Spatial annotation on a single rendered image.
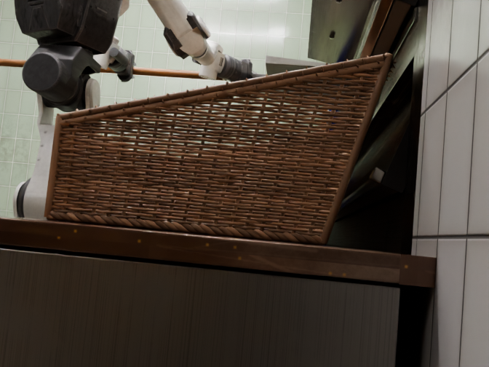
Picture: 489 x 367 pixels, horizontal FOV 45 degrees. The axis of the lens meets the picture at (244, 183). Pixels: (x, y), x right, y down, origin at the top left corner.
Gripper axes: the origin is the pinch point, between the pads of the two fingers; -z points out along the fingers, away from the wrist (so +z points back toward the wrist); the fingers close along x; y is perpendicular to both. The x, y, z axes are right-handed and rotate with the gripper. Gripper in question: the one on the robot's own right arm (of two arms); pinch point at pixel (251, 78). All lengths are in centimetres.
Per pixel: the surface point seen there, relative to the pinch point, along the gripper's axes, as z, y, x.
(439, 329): 118, -126, -69
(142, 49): -56, 137, 47
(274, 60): 16.3, -23.7, -0.8
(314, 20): -1.6, -26.6, 19.6
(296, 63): 11.9, -29.9, -1.3
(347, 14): 2.1, -42.6, 17.4
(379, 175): 101, -110, -52
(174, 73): 18.0, 24.5, -0.7
